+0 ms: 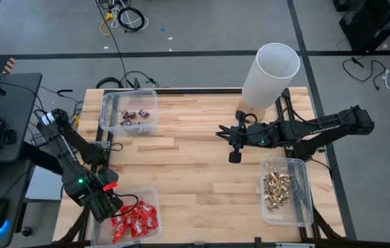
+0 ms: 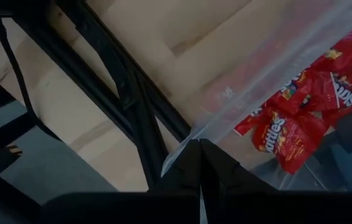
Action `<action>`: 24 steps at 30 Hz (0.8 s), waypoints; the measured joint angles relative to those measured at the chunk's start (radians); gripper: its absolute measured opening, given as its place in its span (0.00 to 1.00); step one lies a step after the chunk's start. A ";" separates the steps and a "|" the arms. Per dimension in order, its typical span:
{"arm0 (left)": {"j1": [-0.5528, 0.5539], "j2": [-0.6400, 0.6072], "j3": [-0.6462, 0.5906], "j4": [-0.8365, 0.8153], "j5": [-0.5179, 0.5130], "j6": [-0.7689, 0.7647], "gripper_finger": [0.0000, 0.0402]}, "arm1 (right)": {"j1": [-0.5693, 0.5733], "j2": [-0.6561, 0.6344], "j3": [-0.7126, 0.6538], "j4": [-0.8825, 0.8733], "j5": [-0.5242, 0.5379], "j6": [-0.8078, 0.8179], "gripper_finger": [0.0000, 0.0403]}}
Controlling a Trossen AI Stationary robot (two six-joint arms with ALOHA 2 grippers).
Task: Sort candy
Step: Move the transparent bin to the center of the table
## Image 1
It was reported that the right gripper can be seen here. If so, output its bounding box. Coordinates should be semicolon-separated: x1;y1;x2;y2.
214;110;246;164

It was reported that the clear plastic bin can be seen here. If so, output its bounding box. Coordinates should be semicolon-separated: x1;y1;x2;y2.
259;157;315;228
90;187;163;247
100;89;159;136

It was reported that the white box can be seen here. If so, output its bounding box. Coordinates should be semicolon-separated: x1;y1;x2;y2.
25;165;67;201

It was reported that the white shade table lamp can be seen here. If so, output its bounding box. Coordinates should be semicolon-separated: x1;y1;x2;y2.
236;42;301;122

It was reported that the black box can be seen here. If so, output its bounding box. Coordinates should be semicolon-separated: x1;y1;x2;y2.
21;140;65;176

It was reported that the dark flat rectangular device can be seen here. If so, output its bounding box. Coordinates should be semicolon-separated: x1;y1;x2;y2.
30;136;50;146

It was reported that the small black desk device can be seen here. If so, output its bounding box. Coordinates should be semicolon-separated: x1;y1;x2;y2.
2;129;17;145

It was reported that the white label strip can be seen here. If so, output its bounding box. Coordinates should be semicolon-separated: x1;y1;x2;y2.
276;242;316;248

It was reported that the grey desk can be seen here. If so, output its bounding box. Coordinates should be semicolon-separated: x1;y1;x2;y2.
0;72;43;248

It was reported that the orange black striped marker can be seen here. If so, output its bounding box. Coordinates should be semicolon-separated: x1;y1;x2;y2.
1;57;16;75

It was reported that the black cabinet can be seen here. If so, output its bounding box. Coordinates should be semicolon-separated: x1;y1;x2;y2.
332;0;390;53

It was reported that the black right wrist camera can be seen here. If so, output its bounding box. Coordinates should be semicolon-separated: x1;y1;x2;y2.
238;127;252;145

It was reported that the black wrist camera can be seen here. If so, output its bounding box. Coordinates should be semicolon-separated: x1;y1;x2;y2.
98;167;120;183
238;127;252;145

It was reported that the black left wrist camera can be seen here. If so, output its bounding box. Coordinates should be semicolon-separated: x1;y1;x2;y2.
98;167;120;183

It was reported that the black aluminium frame rail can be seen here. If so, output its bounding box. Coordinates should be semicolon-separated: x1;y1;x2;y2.
57;88;113;244
274;87;346;242
103;87;244;94

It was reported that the black cable bundle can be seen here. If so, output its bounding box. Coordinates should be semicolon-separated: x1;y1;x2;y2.
94;70;160;90

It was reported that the long thin black cable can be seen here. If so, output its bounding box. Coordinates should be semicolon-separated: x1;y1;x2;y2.
94;0;127;87

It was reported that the black cable with plug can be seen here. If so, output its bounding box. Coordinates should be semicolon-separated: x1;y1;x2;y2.
342;56;387;91

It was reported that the tangled white cable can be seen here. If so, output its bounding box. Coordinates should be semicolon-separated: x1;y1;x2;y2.
110;0;150;31

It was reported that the coiled black cable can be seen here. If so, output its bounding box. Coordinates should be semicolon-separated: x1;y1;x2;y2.
117;6;146;33

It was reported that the yellow cable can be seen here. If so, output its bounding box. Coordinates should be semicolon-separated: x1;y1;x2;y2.
99;12;115;37

